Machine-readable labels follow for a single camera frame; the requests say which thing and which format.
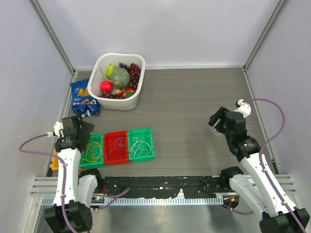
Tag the green melon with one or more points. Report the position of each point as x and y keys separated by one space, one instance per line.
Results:
x=120 y=78

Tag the blue chips bag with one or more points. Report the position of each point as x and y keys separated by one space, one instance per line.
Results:
x=83 y=104

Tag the green lime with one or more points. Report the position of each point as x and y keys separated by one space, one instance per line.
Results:
x=128 y=94

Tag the right green bin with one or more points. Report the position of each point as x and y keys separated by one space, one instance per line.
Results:
x=140 y=145

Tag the right aluminium frame post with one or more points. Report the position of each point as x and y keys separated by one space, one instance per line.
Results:
x=280 y=6

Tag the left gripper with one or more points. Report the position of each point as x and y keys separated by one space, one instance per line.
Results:
x=87 y=128

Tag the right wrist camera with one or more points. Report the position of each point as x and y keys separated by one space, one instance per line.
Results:
x=243 y=108

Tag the green bin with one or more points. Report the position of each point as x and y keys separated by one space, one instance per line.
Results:
x=93 y=157
x=140 y=145

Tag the red apple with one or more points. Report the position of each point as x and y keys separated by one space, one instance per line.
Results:
x=106 y=86

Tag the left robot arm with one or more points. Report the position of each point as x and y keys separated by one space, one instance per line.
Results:
x=70 y=211

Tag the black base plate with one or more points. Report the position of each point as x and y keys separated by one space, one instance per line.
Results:
x=164 y=187

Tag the red grape bunch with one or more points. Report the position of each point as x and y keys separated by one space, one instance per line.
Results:
x=134 y=73

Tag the left green bin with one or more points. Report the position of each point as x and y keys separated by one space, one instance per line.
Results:
x=93 y=157

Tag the red bin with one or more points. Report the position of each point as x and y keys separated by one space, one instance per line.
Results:
x=116 y=148

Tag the green pear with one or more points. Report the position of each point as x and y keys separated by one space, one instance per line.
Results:
x=110 y=69

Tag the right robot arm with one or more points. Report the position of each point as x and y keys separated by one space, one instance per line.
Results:
x=277 y=213

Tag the white plastic basket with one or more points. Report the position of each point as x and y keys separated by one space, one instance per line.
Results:
x=115 y=100

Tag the slotted cable duct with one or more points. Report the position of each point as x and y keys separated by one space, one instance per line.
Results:
x=179 y=200

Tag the dark grape bunch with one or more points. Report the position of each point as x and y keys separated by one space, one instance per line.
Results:
x=122 y=65

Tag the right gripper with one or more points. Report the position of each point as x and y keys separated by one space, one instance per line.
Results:
x=220 y=114

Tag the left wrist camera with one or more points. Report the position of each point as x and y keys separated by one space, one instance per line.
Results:
x=57 y=130

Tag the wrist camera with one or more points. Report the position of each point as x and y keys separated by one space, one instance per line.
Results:
x=243 y=108
x=57 y=130

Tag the yellow bin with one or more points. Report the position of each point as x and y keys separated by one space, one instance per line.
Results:
x=55 y=163

